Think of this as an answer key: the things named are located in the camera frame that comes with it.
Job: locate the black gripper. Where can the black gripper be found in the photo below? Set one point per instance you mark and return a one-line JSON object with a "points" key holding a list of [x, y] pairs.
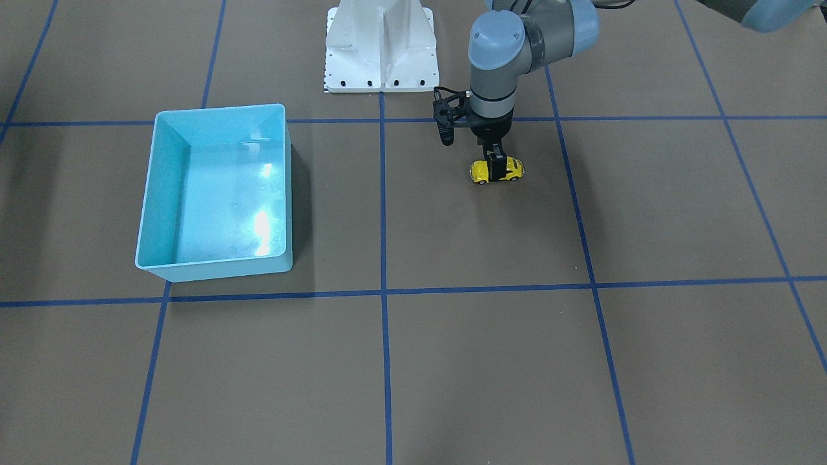
{"points": [[492, 133]]}

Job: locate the yellow beetle toy car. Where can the yellow beetle toy car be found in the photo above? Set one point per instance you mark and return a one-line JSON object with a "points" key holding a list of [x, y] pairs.
{"points": [[483, 172]]}

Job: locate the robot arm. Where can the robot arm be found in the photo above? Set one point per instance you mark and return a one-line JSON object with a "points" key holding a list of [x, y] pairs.
{"points": [[512, 39]]}

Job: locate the light blue plastic bin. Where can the light blue plastic bin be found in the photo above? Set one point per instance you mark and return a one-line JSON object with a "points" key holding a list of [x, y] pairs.
{"points": [[218, 197]]}

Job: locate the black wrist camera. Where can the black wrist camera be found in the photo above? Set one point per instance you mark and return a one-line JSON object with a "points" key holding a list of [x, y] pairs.
{"points": [[449, 110]]}

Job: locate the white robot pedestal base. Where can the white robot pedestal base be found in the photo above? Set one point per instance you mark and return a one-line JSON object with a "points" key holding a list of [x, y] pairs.
{"points": [[380, 46]]}

